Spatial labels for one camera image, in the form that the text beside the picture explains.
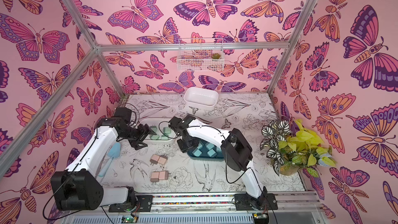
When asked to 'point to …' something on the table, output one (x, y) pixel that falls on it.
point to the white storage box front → (160, 127)
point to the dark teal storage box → (206, 151)
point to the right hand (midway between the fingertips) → (187, 148)
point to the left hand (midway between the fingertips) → (154, 136)
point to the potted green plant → (291, 146)
